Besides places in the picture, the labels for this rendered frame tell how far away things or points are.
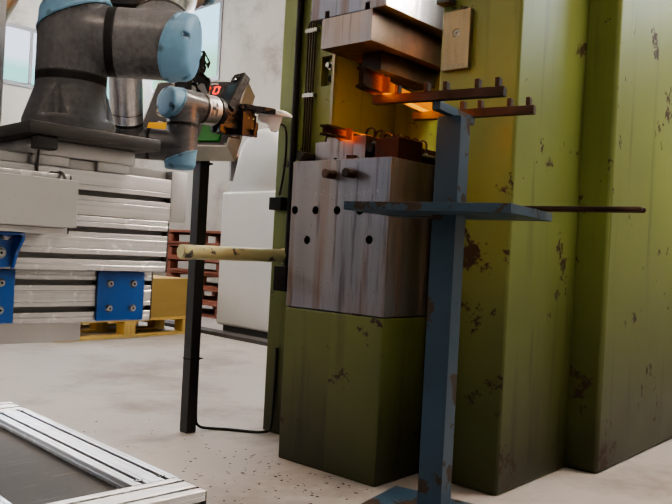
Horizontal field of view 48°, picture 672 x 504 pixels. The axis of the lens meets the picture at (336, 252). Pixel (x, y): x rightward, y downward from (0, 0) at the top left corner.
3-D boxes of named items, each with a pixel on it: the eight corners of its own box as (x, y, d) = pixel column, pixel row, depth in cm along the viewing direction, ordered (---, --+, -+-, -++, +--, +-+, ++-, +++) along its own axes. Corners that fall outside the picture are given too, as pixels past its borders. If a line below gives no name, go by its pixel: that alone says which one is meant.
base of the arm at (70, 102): (43, 124, 117) (47, 60, 117) (5, 131, 128) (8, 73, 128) (131, 138, 128) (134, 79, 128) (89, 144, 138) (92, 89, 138)
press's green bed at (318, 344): (374, 488, 208) (383, 318, 208) (277, 457, 233) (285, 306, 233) (478, 454, 251) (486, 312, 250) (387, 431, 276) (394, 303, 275)
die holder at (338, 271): (383, 317, 208) (391, 156, 208) (285, 305, 233) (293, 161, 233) (486, 312, 250) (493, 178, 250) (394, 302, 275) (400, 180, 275)
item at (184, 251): (185, 260, 227) (186, 243, 227) (174, 259, 230) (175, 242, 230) (288, 263, 260) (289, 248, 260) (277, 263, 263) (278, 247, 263)
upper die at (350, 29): (371, 40, 222) (372, 8, 222) (320, 49, 235) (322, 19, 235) (448, 70, 254) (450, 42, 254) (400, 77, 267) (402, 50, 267)
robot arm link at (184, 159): (151, 169, 185) (153, 124, 185) (197, 172, 186) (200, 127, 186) (146, 165, 177) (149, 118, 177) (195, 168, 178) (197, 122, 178)
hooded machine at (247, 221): (214, 332, 559) (225, 129, 558) (279, 328, 605) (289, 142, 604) (285, 345, 504) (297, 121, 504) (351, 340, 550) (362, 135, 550)
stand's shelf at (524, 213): (510, 212, 154) (511, 202, 154) (343, 209, 176) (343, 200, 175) (552, 221, 180) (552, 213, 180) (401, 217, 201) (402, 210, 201)
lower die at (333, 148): (364, 161, 222) (366, 132, 222) (314, 163, 235) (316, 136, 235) (443, 176, 254) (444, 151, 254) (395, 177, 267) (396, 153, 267)
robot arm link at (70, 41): (44, 81, 133) (48, 4, 133) (122, 87, 134) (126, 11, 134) (23, 65, 121) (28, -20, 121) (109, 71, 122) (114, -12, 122)
